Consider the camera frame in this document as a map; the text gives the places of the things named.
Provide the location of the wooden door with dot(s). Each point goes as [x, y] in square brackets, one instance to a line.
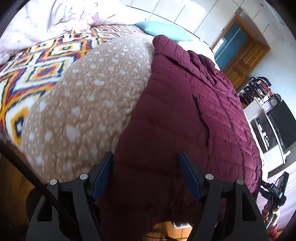
[245, 62]

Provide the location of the black television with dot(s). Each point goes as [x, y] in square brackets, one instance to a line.
[283, 125]

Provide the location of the small table clock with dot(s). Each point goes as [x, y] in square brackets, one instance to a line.
[274, 102]

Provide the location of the teal pillow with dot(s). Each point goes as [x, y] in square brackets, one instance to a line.
[164, 29]

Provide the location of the white duvet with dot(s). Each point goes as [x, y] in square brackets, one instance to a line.
[53, 16]

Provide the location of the white cabinet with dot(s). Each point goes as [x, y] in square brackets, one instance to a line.
[263, 129]

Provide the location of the white wardrobe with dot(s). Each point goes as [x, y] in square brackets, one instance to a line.
[198, 16]

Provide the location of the tan spotted quilt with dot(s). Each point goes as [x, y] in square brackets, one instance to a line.
[92, 97]

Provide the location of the maroon quilted puffer coat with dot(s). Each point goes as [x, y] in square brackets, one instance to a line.
[175, 115]

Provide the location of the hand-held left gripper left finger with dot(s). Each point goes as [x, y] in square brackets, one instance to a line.
[103, 176]

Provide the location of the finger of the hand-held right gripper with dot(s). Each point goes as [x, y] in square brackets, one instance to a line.
[284, 180]

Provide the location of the blue glass door panel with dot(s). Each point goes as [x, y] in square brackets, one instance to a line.
[232, 44]

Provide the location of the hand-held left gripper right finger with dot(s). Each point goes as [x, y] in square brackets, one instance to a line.
[190, 177]

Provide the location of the person's right forearm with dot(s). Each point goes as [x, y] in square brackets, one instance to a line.
[276, 233]

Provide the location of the person's right hand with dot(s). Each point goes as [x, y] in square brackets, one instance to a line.
[269, 214]

